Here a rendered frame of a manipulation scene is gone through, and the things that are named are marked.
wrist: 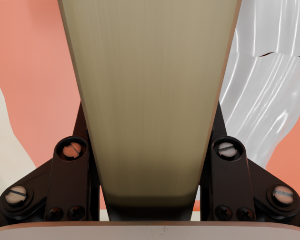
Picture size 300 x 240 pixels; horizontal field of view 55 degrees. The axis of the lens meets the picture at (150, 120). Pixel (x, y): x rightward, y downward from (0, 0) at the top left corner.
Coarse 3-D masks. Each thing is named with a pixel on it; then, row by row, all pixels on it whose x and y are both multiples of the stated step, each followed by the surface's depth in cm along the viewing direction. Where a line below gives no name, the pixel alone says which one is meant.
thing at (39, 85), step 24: (0, 72) 18; (24, 72) 18; (48, 72) 18; (72, 72) 18; (24, 96) 19; (48, 96) 19; (72, 96) 19; (24, 120) 21; (48, 120) 21; (72, 120) 21; (24, 144) 23; (48, 144) 23; (288, 144) 23; (288, 168) 26
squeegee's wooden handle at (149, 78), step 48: (96, 0) 4; (144, 0) 4; (192, 0) 4; (240, 0) 5; (96, 48) 5; (144, 48) 5; (192, 48) 5; (96, 96) 5; (144, 96) 5; (192, 96) 5; (96, 144) 7; (144, 144) 6; (192, 144) 6; (144, 192) 8; (192, 192) 8
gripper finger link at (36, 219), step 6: (36, 210) 9; (42, 210) 9; (0, 216) 9; (30, 216) 9; (36, 216) 9; (42, 216) 10; (0, 222) 9; (6, 222) 9; (12, 222) 9; (18, 222) 9; (24, 222) 9
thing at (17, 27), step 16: (0, 0) 15; (16, 0) 15; (32, 0) 15; (48, 0) 15; (0, 16) 15; (16, 16) 15; (32, 16) 15; (48, 16) 15; (0, 32) 16; (16, 32) 16; (32, 32) 16; (48, 32) 16; (64, 32) 16; (0, 48) 17; (16, 48) 17; (32, 48) 17; (48, 48) 17; (64, 48) 17
